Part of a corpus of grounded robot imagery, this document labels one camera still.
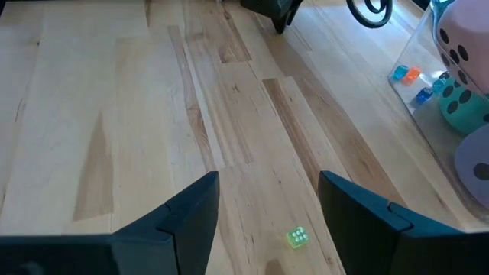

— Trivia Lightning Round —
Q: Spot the cyan plush die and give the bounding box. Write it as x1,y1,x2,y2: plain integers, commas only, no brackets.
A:
438,74,489,135

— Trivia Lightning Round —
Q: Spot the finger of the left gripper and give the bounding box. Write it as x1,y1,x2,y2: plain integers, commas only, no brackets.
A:
239,0,292,34
286,0,304,28

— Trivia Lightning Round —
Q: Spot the orange small die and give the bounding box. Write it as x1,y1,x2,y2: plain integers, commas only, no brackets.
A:
402,66,422,86

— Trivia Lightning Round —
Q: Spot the black coiled cable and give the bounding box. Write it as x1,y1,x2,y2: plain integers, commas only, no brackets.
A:
345,0,393,30

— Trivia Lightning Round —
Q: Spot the pink plush die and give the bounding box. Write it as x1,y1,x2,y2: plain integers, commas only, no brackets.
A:
434,0,489,96

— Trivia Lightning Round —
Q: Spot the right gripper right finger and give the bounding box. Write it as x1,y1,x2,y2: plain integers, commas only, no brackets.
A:
318,170,489,275

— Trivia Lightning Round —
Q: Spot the green small die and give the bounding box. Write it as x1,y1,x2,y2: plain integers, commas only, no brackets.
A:
286,225,310,250

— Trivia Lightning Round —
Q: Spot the lavender plush die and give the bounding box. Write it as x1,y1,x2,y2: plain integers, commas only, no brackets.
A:
454,124,489,209

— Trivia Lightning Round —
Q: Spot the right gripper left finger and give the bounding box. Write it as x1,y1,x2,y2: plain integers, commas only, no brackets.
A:
0,170,221,275

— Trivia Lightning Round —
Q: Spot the clear plastic bin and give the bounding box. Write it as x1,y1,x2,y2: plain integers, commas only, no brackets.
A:
387,0,489,226

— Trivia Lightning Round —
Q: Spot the light blue small die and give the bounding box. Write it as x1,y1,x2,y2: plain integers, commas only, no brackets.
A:
392,64,410,82

